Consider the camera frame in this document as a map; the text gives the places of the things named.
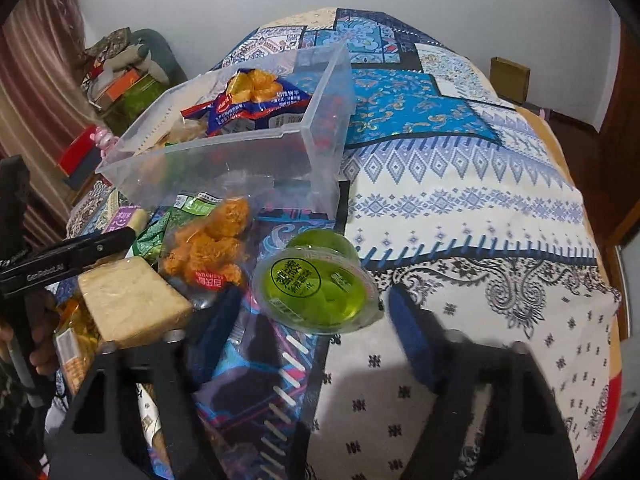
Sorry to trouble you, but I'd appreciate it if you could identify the orange biscuit pack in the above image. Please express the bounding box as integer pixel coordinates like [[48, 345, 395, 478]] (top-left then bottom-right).
[[54, 294, 102, 396]]

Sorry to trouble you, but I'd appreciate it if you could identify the small bread slice pack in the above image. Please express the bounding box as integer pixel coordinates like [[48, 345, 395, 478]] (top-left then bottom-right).
[[78, 257, 193, 348]]

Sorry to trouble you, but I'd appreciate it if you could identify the purple label cracker pack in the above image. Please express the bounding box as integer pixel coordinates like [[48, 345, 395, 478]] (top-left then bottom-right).
[[103, 206, 149, 235]]

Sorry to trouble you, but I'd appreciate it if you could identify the green small snack packet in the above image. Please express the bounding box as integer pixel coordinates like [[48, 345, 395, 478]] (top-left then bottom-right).
[[131, 208, 171, 266]]

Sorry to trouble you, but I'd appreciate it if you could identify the orange fried snack bag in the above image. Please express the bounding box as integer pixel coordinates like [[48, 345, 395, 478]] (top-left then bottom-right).
[[158, 193, 253, 310]]

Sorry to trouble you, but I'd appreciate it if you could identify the green jelly cup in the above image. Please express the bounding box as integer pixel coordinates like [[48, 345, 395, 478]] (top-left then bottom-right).
[[250, 229, 383, 335]]

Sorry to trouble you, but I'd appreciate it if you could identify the person's left hand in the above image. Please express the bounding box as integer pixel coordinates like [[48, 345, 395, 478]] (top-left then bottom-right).
[[25, 289, 58, 376]]

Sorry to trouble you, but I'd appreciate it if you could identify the red box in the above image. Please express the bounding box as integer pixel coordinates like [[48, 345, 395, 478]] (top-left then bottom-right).
[[58, 124, 96, 177]]

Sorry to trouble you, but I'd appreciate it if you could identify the pink plush toy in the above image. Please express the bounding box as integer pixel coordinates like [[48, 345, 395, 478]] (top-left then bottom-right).
[[90, 126, 119, 159]]

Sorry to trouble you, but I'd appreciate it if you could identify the striped red curtain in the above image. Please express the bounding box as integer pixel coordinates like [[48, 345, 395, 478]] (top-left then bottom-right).
[[1, 0, 96, 247]]

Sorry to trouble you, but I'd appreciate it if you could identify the pile of clothes and boxes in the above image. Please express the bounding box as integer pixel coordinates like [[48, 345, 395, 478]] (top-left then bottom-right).
[[81, 27, 186, 136]]

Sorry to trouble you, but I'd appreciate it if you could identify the clear plastic storage bin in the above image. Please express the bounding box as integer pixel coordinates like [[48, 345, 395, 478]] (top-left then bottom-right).
[[96, 44, 356, 219]]

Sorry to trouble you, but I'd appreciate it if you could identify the blue potato chip bag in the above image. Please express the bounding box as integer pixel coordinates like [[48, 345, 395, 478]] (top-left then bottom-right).
[[180, 68, 312, 136]]

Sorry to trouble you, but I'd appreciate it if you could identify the patterned patchwork bed quilt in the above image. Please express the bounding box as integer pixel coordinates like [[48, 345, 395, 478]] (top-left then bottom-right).
[[194, 9, 620, 479]]

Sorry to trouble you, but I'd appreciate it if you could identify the brown wooden door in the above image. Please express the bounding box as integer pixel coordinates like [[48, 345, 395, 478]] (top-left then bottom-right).
[[598, 24, 639, 240]]

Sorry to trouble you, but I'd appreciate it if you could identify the brown cardboard box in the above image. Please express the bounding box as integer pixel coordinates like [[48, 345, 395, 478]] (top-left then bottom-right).
[[489, 56, 530, 104]]

